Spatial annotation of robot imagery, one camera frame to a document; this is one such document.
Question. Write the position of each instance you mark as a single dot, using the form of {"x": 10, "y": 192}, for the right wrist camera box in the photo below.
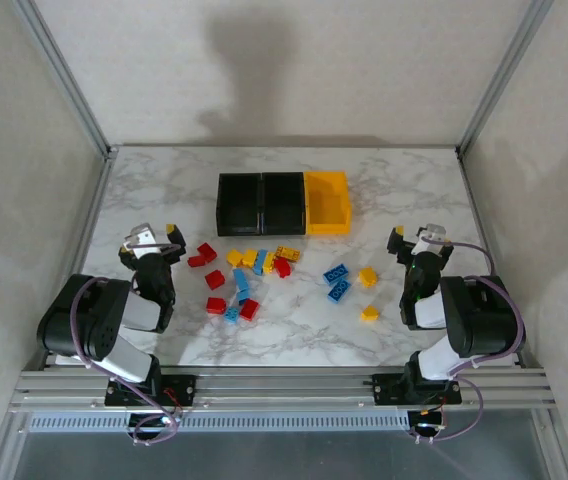
{"x": 431, "y": 237}

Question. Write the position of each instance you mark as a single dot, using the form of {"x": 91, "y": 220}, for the thin aluminium side rail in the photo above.
{"x": 83, "y": 250}
{"x": 481, "y": 225}

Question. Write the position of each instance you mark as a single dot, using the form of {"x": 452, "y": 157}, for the yellow two-by-four lego brick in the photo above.
{"x": 288, "y": 253}

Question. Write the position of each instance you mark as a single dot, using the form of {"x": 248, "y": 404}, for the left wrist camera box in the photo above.
{"x": 140, "y": 239}

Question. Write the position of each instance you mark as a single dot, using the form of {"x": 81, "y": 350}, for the yellow plastic bin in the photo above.
{"x": 326, "y": 215}

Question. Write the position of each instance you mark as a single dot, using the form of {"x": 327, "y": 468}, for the aluminium frame post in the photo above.
{"x": 504, "y": 75}
{"x": 64, "y": 75}

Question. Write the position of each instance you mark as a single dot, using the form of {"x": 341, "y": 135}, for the long blue lego brick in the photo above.
{"x": 260, "y": 261}

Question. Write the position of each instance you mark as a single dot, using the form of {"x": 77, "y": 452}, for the black plastic bin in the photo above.
{"x": 284, "y": 205}
{"x": 239, "y": 205}

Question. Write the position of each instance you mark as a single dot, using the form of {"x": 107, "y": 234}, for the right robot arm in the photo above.
{"x": 484, "y": 320}

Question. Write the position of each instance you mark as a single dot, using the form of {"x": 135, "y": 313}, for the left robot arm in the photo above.
{"x": 89, "y": 325}

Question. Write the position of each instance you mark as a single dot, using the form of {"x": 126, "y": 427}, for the wide aluminium frame rail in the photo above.
{"x": 284, "y": 390}

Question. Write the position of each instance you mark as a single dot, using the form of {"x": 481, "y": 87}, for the aluminium frame leg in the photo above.
{"x": 559, "y": 450}
{"x": 0, "y": 450}

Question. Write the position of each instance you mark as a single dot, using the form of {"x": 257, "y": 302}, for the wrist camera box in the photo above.
{"x": 140, "y": 239}
{"x": 431, "y": 237}

